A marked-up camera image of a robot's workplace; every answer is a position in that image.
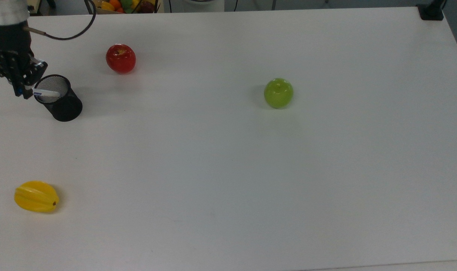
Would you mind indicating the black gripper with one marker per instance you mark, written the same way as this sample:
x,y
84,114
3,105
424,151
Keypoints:
x,y
8,39

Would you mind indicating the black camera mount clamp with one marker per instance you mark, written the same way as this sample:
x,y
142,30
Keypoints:
x,y
431,11

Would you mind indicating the box of assorted fruit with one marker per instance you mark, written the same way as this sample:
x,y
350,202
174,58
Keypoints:
x,y
125,5

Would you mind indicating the white marker pen blue cap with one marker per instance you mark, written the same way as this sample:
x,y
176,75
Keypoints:
x,y
46,93

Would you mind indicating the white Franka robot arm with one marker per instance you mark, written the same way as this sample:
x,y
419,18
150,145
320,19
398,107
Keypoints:
x,y
6,11

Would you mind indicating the black mesh pen cup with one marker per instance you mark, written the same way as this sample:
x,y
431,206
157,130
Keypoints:
x,y
61,101

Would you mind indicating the yellow starfruit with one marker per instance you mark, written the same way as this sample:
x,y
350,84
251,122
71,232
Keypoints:
x,y
36,196

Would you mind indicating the red apple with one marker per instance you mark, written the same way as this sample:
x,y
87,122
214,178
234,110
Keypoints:
x,y
121,58

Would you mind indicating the green apple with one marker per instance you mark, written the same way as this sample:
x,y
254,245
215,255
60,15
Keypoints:
x,y
278,93

